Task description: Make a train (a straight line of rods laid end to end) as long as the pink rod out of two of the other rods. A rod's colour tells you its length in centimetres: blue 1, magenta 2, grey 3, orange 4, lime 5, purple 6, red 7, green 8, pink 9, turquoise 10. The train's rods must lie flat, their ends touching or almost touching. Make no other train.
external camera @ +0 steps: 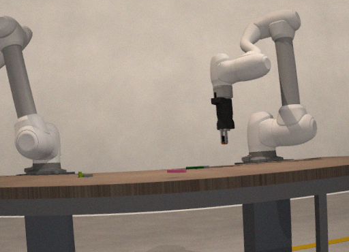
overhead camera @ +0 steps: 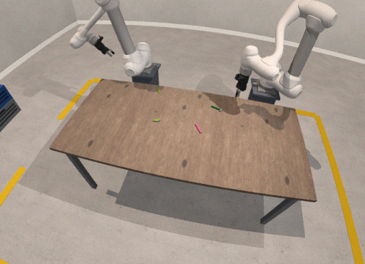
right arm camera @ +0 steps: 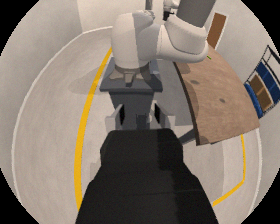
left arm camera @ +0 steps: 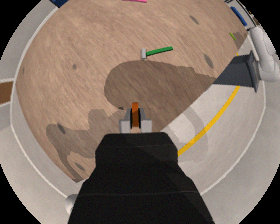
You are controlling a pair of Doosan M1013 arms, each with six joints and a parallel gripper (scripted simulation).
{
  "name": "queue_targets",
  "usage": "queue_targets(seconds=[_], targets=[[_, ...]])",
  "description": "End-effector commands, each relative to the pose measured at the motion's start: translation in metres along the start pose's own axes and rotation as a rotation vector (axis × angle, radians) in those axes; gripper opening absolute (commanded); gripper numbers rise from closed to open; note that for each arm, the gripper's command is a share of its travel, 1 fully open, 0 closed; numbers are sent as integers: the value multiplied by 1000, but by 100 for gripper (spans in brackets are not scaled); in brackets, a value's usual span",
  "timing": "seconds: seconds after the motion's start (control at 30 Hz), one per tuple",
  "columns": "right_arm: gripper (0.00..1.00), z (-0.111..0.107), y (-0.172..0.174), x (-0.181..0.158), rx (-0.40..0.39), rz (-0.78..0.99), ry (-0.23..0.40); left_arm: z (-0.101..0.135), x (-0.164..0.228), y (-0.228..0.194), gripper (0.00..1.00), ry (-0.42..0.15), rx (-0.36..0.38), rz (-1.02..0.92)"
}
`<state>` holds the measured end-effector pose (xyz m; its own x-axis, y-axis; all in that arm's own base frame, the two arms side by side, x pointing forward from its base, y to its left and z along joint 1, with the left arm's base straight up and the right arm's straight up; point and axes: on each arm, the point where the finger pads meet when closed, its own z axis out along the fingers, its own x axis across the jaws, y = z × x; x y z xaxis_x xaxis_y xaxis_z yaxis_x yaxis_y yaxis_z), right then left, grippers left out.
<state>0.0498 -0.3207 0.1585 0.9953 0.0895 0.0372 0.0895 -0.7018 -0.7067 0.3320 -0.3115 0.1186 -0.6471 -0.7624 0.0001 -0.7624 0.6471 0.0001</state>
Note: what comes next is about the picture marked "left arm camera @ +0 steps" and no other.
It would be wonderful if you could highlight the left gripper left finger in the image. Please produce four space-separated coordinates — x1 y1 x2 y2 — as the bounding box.
119 108 132 133

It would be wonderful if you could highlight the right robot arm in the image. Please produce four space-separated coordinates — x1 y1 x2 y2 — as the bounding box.
249 27 280 85

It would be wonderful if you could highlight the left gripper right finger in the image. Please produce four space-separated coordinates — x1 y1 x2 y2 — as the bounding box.
139 108 152 133

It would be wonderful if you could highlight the orange rod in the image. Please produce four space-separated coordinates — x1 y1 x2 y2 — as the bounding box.
132 103 139 127

